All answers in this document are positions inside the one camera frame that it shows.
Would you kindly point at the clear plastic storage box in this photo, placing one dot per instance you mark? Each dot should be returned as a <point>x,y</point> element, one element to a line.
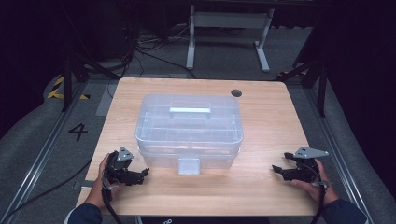
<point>190,130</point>

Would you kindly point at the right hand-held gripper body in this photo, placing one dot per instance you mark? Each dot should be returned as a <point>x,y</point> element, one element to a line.
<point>306,168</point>

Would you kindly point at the white metal desk frame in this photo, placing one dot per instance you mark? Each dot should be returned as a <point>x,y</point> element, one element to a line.
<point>229,20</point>

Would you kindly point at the dark round table grommet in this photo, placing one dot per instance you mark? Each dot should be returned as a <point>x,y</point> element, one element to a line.
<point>236,93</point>

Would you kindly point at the black tripod stand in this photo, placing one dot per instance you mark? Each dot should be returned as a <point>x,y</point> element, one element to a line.
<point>320,81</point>
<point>69,77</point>

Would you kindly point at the metal floor rail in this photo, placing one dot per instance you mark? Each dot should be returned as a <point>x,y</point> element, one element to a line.
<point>46,149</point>
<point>336,149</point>

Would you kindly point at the person's left hand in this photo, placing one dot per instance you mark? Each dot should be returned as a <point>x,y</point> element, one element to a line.
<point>99,189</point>

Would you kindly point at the yellow black hazard tape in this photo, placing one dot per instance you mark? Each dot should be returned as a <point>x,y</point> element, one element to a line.
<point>56,90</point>

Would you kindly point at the person's right hand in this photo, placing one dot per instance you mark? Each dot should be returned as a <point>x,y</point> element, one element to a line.
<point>320,186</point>

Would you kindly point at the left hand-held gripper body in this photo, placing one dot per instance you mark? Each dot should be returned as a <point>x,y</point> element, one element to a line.
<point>120,165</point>

